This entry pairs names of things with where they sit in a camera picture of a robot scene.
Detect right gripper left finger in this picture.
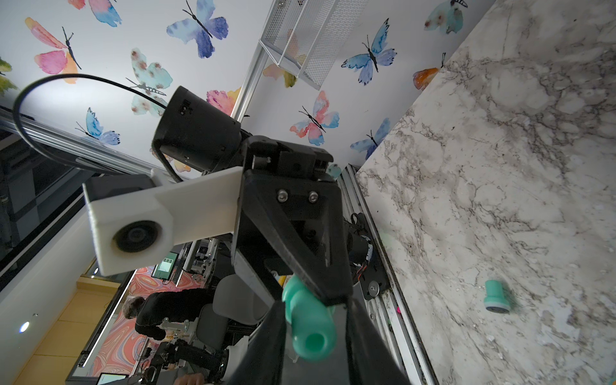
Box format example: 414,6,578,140
226,301,287,385

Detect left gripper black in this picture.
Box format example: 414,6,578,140
233,136,353,306

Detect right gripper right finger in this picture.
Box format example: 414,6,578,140
346,297,410,385

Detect green stamp with red cap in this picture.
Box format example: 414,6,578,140
282,275,337,362

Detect green stamp apart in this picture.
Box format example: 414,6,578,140
484,280,511,314

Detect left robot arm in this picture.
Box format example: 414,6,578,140
83,88,355,306

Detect seated person dark clothes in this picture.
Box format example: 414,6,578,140
122,288,214,341

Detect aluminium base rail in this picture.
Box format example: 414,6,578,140
337,165,439,385

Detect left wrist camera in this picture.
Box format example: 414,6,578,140
83,167,242,276

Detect white mesh wall basket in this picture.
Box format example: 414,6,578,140
260,0,367,90

